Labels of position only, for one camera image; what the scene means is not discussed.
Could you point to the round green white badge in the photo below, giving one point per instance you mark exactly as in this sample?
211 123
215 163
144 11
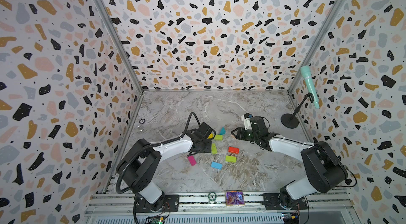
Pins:
212 196

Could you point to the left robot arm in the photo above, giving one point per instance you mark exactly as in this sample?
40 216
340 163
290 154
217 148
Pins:
137 168

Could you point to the magenta rectangular block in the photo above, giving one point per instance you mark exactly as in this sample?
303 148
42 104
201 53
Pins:
192 160

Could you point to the colourful picture card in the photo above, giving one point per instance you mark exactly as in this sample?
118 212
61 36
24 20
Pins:
234 198

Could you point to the black microphone stand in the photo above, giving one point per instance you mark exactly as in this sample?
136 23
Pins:
290 120

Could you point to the light blue rectangular block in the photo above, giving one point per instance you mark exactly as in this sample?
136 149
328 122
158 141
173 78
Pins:
216 165

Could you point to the mint green microphone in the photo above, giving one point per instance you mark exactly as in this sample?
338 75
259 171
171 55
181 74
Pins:
307 77

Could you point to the red rectangular block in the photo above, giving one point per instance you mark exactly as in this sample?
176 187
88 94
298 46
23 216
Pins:
233 150

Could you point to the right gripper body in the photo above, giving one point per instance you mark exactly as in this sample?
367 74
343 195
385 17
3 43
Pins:
251 136

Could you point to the teal triangular block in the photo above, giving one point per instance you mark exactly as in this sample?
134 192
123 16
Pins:
222 131

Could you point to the lime green block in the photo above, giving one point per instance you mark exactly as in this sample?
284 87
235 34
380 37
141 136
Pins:
218 137
214 149
230 159

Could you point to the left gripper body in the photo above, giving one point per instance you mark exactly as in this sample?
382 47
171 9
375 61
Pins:
207 148

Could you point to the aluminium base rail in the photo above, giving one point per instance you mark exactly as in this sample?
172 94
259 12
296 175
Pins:
195 208

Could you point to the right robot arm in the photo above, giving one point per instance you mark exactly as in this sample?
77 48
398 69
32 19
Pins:
324 170

